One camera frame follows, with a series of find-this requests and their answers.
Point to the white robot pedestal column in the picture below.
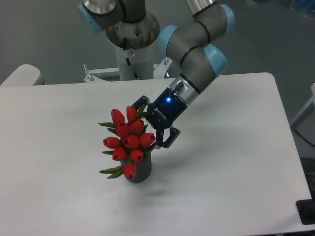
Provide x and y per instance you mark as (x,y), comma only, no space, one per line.
(134,46)

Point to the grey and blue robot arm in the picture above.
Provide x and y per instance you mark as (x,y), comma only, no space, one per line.
(191,48)

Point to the black box at table edge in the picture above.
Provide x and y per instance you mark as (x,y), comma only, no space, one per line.
(306,210)

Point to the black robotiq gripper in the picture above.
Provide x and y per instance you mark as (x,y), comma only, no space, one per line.
(165,111)

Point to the white furniture frame right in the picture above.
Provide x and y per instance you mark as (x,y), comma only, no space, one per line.
(305,111)

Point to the dark grey ribbed vase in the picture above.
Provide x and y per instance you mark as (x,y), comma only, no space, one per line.
(137,170)

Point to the red tulip bouquet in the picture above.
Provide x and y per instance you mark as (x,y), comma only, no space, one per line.
(130,132)

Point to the white metal base frame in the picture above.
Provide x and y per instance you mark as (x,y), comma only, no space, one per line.
(112,74)

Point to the clear bin with blue items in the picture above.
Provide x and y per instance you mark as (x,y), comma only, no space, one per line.
(306,8)

